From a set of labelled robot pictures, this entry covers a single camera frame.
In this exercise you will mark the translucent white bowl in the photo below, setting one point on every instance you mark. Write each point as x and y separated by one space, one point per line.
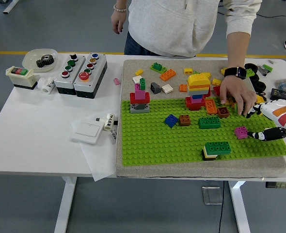
31 57

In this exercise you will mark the blue square brick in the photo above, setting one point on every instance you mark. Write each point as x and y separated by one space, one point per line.
170 120

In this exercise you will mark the dark brown square brick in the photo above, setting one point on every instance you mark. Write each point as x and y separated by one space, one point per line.
223 112

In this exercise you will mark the white labelled tube fitting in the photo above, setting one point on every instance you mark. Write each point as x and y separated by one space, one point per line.
109 122

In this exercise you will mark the small pink brick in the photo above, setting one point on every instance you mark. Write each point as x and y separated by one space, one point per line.
117 81

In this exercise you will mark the white table leg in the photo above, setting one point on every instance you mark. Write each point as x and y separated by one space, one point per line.
64 206
238 208

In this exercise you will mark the person's left forearm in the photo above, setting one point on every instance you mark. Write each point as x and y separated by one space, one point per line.
237 51

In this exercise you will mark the white paper sheet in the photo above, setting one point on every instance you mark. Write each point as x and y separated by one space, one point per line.
99 160

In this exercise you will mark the grey-brown mat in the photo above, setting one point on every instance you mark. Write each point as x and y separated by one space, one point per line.
157 171

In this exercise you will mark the black yellow white brick stack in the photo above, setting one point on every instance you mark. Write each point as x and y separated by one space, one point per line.
208 157

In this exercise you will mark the grey emergency stop control box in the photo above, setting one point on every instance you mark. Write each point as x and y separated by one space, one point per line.
94 82

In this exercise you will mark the lime green long brick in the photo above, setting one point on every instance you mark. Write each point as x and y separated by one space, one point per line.
249 73

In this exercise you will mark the person's right forearm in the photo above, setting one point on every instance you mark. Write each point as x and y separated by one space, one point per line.
121 2

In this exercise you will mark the dark grey slope brick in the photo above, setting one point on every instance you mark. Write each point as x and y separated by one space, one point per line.
155 88

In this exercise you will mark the person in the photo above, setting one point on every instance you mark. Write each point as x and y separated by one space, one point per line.
172 26

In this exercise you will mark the person's right hand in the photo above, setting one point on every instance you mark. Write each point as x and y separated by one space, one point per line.
118 20

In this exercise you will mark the pink square brick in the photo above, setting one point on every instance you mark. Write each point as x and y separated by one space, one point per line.
240 133

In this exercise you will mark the brick tower with yellow roof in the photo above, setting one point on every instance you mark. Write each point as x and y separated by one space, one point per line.
198 83

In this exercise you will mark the black digital meter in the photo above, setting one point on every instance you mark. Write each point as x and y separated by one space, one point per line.
281 94

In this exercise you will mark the small black rubber part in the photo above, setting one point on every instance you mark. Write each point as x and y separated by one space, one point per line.
261 93

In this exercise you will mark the black wristwatch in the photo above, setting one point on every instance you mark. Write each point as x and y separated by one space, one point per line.
233 72

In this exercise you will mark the orange square brick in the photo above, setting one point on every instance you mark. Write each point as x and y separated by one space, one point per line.
183 88

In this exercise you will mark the metal floor plate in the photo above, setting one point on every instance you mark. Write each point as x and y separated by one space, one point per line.
212 195

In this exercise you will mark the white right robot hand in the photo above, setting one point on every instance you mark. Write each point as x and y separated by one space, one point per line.
283 114

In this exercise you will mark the black metal gear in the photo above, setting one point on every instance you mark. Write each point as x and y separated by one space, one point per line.
44 61

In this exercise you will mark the small screw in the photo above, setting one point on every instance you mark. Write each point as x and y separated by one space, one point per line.
271 61

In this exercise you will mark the white pipe tee fitting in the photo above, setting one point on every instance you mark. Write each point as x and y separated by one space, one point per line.
46 86

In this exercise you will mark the person's left hand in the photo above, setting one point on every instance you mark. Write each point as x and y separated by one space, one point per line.
235 91

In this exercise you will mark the lime green studded baseplate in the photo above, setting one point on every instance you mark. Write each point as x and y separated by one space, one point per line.
145 145

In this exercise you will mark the orange long brick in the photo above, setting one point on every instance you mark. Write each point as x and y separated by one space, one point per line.
235 108
168 75
211 106

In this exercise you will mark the white square brick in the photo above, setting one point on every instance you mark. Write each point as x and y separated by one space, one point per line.
167 88
136 79

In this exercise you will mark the yellow small brick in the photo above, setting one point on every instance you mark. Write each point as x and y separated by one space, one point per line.
138 72

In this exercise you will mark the printed paper label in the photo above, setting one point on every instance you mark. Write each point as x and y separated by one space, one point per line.
114 138

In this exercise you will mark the red pink green brick tower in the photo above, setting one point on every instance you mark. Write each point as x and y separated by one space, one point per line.
139 98

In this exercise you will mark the cream switch box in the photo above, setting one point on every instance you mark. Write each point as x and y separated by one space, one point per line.
23 81

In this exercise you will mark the small green flat brick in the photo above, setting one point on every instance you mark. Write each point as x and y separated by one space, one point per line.
267 67

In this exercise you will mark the white stand foot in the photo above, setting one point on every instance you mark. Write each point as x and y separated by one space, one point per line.
11 6

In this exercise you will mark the white wall switch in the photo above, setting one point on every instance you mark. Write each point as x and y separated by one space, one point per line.
86 132

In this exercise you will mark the yellow square brick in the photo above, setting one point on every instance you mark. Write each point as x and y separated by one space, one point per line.
188 71
223 71
227 103
206 74
259 98
217 82

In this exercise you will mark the dark green long brick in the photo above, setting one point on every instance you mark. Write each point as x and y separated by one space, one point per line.
209 122
217 148

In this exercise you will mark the grey four-button control box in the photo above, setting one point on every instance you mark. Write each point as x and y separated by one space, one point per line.
60 83

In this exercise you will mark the desk control panel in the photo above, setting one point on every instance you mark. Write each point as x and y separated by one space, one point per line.
278 185

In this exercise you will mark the green stacked brick pair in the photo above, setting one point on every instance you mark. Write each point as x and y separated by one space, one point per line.
157 67

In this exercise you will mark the red square brick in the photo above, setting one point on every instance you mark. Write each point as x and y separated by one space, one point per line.
216 91

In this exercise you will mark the black rubber tyre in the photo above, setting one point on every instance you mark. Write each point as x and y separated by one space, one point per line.
257 85
250 65
256 78

